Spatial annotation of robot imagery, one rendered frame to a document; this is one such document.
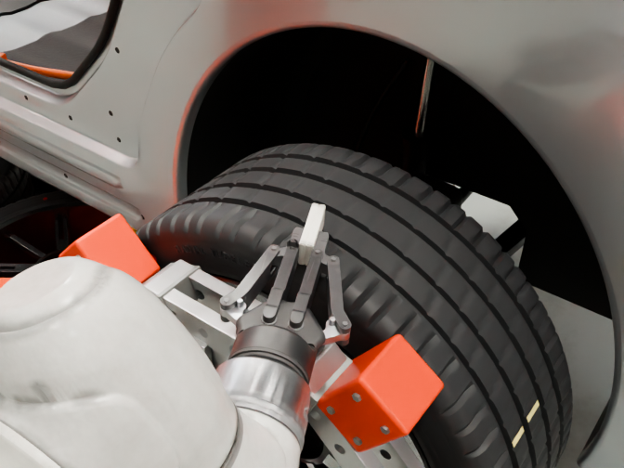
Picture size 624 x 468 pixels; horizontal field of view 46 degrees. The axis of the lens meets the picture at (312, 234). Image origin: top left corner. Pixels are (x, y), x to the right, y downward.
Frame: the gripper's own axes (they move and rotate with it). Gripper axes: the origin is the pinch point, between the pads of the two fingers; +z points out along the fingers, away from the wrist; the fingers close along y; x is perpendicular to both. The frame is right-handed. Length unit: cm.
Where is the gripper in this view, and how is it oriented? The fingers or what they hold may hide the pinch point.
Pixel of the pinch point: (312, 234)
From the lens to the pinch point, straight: 78.7
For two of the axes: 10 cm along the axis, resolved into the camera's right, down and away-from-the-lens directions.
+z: 2.0, -6.4, 7.4
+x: 0.7, -7.4, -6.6
